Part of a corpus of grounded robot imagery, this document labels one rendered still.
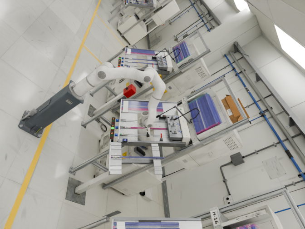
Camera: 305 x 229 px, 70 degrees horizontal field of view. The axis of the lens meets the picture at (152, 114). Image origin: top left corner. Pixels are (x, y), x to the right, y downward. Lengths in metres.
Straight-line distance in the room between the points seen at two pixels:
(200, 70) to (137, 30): 3.44
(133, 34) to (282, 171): 5.04
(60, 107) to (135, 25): 4.62
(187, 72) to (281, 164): 1.87
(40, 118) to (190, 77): 2.25
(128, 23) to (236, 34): 2.89
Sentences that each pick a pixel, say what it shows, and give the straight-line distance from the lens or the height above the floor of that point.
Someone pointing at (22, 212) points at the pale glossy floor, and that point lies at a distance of 2.29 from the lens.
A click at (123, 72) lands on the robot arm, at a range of 1.94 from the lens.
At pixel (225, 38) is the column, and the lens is 5.40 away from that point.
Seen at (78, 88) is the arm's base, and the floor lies 0.77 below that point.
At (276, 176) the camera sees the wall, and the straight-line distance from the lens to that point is 3.53.
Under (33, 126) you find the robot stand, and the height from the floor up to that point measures 0.07.
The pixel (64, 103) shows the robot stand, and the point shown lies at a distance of 2.22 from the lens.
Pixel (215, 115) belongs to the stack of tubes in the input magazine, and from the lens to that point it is 2.34.
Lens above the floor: 1.92
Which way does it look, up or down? 21 degrees down
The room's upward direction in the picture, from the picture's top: 60 degrees clockwise
